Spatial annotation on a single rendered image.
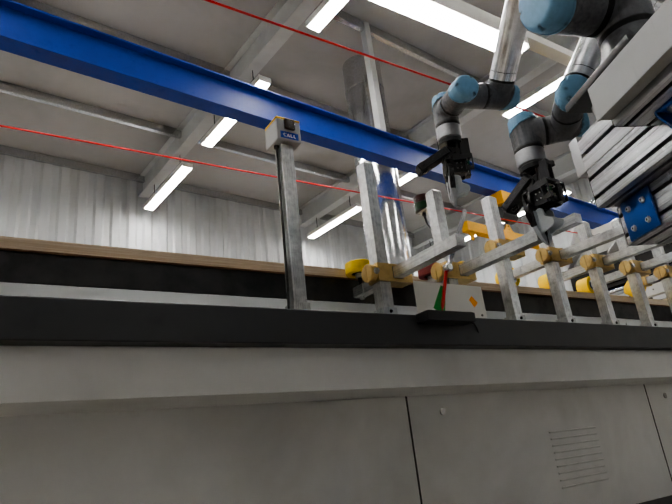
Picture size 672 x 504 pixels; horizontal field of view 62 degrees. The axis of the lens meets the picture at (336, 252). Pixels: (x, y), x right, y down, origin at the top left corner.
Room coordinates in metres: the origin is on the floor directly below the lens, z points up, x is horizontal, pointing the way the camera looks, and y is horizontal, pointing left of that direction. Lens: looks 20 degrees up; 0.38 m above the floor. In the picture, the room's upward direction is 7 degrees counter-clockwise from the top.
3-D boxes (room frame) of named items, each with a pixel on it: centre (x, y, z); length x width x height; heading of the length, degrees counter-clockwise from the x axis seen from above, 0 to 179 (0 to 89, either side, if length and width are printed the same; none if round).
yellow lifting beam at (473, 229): (6.37, -2.13, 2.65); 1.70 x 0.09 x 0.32; 129
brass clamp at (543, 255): (1.85, -0.75, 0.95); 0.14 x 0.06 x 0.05; 124
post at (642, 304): (2.12, -1.15, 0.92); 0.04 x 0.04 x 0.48; 34
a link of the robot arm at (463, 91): (1.39, -0.43, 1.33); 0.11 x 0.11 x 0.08; 15
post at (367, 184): (1.42, -0.11, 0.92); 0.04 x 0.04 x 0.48; 34
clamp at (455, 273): (1.57, -0.33, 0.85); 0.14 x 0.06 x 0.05; 124
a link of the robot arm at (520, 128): (1.31, -0.54, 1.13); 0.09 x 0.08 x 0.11; 78
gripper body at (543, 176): (1.30, -0.54, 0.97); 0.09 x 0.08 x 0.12; 34
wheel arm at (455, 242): (1.40, -0.17, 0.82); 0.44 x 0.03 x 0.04; 34
